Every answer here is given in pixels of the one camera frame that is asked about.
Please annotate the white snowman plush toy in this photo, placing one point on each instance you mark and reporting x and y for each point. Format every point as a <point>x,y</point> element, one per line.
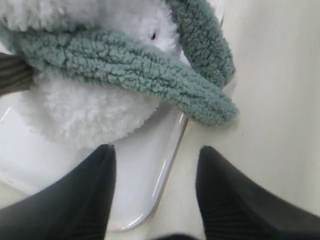
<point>82,114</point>

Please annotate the teal fleece scarf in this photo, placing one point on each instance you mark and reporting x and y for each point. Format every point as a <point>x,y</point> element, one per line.
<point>63,37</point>

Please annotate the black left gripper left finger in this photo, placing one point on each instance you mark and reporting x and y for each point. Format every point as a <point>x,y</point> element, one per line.
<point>76,207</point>

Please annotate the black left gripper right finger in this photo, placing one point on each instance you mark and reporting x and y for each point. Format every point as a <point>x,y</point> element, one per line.
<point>234,207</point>

